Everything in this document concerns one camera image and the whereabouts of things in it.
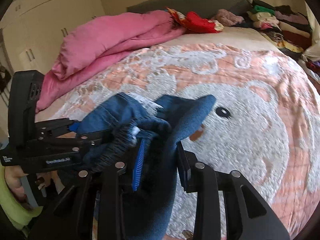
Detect cream wardrobe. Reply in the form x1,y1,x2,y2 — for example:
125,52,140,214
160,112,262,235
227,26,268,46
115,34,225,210
0,0,105,80

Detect grey bed headboard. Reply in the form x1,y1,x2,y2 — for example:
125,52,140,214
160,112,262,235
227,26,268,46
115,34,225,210
127,0,252,20

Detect person's left forearm green sleeve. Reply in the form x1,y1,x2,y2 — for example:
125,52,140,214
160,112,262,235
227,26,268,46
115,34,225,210
0,170,43,230

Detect red patterned cloth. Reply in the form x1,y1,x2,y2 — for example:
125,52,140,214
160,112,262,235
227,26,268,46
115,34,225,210
166,7,224,33

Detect stack of folded clothes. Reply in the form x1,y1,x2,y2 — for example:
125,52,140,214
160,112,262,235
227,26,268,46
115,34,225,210
246,0,313,53

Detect blue pants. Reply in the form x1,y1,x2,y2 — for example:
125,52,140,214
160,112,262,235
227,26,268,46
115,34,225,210
70,92,217,240

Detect purple clothes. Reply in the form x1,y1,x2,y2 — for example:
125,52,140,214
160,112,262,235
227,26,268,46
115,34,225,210
309,59,320,80

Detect person's left hand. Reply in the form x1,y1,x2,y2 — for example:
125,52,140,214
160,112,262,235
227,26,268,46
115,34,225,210
4,166,60,205

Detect cream curtain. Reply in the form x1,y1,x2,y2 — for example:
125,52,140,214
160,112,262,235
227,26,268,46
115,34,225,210
301,4,320,62

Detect pink duvet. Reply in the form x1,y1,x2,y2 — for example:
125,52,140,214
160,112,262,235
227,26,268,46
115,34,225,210
35,10,187,113

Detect mauve cloth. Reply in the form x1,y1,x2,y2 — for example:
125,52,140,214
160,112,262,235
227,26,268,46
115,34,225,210
211,9,244,27

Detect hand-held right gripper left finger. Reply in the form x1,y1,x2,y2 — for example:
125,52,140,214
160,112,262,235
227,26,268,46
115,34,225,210
27,139,147,240

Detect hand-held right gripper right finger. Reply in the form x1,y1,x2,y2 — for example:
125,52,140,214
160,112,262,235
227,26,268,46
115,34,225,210
176,144,290,240

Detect peach and white printed blanket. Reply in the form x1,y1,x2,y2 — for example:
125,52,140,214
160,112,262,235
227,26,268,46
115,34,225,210
35,42,320,240

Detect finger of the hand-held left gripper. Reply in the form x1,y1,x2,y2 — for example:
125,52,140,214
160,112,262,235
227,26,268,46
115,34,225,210
34,117,81,137
37,129,113,153

